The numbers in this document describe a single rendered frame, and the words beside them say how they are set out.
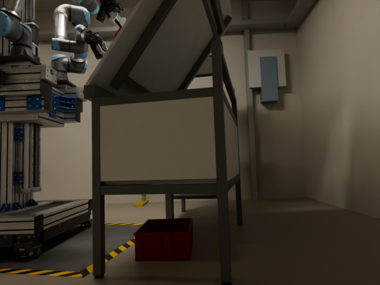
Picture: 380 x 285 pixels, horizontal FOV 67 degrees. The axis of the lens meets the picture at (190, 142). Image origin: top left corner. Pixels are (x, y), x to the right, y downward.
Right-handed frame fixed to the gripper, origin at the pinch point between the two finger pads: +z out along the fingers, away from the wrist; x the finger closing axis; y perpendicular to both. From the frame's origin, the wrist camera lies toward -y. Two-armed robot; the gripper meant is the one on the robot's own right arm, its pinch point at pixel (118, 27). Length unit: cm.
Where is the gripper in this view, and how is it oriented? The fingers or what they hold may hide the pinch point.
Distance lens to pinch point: 182.8
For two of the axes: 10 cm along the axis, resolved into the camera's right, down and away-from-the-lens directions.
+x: 3.1, -0.7, 9.5
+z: 5.0, 8.6, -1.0
